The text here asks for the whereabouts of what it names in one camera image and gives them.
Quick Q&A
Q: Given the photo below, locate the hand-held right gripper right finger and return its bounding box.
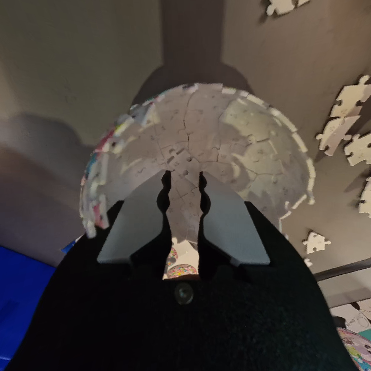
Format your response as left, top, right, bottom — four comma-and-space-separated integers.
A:
198, 171, 271, 279

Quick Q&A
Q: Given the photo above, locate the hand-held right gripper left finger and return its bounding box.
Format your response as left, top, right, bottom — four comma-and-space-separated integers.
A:
97, 169, 173, 279

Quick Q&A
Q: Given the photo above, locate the colourful puzzle ball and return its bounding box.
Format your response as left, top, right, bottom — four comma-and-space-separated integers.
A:
80, 83, 316, 247

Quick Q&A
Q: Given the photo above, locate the colourful puzzle box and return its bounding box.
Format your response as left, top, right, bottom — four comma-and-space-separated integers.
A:
330, 299, 371, 371

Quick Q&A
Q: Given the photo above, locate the blue plastic bin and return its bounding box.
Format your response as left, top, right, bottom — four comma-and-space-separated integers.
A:
0, 238, 76, 371

